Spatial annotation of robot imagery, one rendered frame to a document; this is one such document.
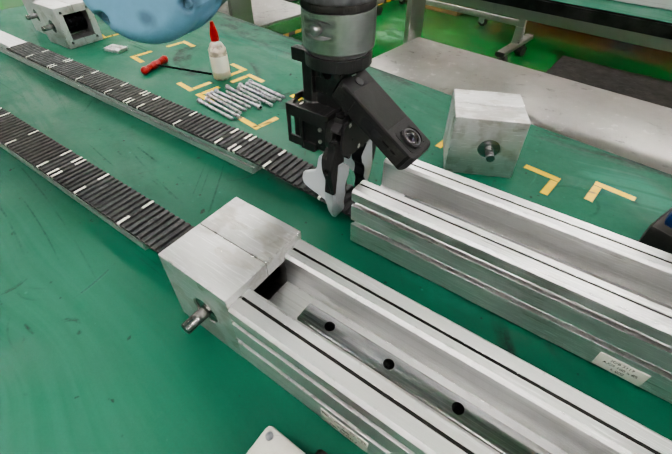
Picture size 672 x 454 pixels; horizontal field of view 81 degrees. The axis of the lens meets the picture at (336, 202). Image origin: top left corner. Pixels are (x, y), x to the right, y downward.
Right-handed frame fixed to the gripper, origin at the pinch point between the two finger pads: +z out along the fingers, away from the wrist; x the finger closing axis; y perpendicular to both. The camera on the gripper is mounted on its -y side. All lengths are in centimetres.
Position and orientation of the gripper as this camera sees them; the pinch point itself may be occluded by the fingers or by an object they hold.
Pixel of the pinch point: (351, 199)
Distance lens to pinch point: 53.9
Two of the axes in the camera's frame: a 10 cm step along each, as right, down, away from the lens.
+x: -5.8, 5.4, -6.1
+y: -8.2, -3.8, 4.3
